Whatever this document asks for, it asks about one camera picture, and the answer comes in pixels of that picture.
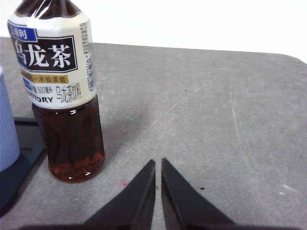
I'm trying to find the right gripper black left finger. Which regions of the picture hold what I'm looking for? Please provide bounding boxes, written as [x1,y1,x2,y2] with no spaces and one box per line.
[81,159,156,230]

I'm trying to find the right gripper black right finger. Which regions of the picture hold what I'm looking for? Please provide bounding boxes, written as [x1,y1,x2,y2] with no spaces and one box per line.
[161,157,238,230]

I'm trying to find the dark teal rectangular tray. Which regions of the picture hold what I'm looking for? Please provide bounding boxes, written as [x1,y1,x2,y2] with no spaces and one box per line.
[0,116,47,218]

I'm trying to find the blue ribbed plastic cup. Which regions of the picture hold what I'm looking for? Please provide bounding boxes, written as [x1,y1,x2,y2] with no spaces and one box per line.
[0,66,21,173]

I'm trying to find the dark oolong tea bottle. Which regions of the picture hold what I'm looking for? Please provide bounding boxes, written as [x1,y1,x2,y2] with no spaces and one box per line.
[7,0,106,184]

